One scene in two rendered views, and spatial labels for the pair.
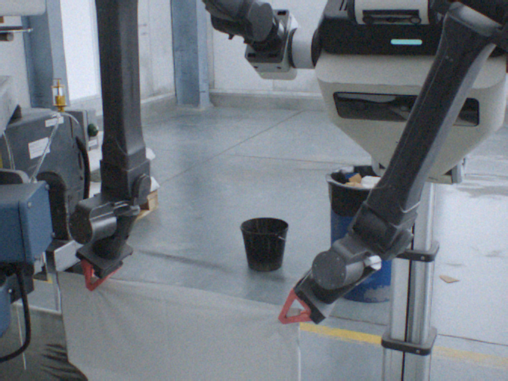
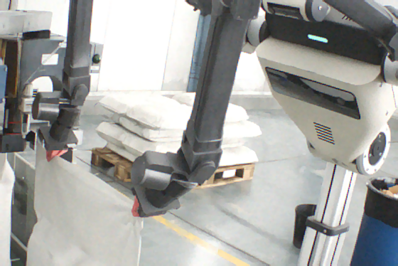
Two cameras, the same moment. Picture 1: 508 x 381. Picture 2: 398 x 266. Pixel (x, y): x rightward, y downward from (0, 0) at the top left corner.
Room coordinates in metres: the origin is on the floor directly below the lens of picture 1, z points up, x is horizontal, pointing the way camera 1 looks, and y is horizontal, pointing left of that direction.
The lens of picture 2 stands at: (-0.11, -0.59, 1.50)
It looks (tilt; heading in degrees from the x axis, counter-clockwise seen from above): 13 degrees down; 22
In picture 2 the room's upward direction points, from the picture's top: 9 degrees clockwise
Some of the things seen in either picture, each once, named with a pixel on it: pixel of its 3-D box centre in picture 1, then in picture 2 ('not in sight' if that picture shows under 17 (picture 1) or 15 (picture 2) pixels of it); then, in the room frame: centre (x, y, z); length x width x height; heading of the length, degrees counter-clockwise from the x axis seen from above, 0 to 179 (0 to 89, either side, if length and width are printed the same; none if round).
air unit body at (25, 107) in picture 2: not in sight; (26, 110); (1.08, 0.41, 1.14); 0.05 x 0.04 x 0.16; 158
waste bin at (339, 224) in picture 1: (368, 233); (389, 237); (3.20, -0.62, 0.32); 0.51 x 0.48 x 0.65; 158
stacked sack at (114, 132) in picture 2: not in sight; (137, 131); (4.08, 1.65, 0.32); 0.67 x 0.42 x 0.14; 161
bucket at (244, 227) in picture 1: (264, 245); (311, 228); (3.53, -0.05, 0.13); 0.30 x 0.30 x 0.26
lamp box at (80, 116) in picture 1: (77, 128); (89, 56); (1.33, 0.39, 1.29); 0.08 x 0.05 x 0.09; 68
